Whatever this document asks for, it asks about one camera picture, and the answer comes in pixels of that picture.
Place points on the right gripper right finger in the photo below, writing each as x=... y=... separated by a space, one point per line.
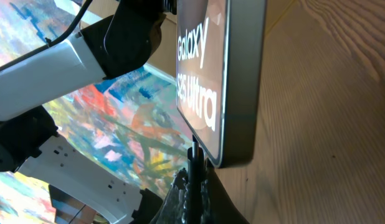
x=222 y=210

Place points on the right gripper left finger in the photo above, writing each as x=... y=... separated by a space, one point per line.
x=177 y=207

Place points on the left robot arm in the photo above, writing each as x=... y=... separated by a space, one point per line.
x=29 y=139

